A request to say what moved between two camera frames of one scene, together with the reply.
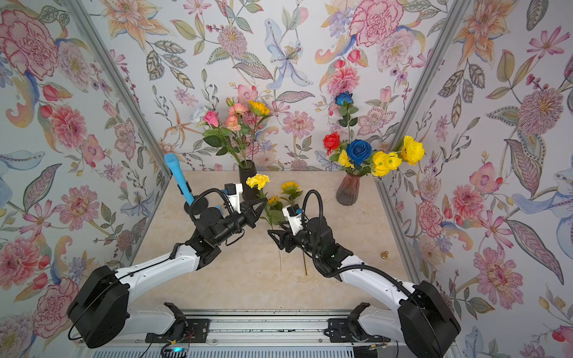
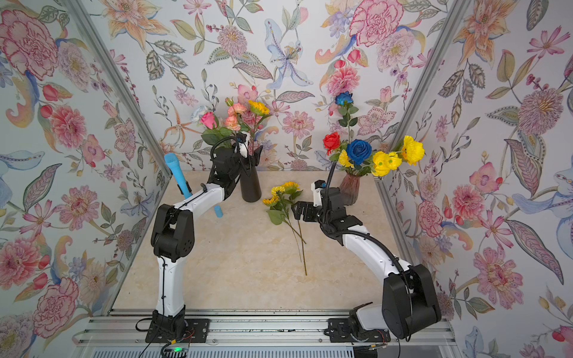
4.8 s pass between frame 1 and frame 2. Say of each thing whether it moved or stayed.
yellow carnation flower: moved
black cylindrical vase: stayed
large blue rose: stayed
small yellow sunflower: stayed
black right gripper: moved
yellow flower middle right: stayed
